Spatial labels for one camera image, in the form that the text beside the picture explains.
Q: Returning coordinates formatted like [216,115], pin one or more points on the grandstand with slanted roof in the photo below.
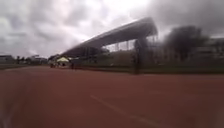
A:
[123,33]

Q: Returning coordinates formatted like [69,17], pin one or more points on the white tent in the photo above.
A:
[62,59]

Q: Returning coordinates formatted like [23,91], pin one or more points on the person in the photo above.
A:
[51,65]

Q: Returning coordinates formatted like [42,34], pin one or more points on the dark tree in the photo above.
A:
[185,41]

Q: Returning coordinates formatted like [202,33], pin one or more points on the distant buildings and trees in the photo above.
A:
[23,60]

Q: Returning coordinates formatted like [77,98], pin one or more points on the grass infield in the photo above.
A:
[13,66]

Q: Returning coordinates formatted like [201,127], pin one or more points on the pale long building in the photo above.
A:
[215,48]

